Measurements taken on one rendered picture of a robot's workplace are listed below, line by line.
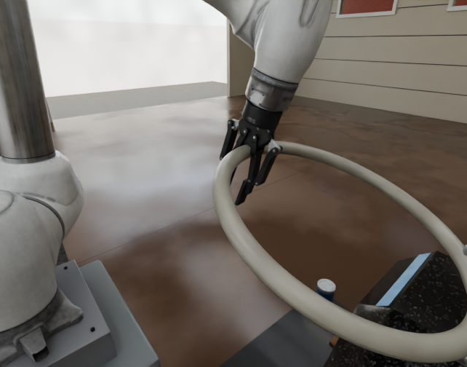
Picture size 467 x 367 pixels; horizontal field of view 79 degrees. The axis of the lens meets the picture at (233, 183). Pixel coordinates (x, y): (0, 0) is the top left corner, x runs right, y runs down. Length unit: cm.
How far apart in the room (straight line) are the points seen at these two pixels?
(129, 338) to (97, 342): 9
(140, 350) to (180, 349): 96
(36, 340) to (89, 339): 9
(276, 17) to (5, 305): 64
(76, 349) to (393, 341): 53
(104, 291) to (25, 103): 48
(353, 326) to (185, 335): 141
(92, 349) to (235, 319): 117
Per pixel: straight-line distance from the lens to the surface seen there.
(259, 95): 54
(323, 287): 179
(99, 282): 90
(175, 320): 179
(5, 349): 70
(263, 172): 59
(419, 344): 42
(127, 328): 77
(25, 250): 61
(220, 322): 175
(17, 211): 61
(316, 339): 173
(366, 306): 91
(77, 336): 69
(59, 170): 74
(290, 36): 51
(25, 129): 72
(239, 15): 65
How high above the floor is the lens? 139
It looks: 26 degrees down
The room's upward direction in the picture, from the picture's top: straight up
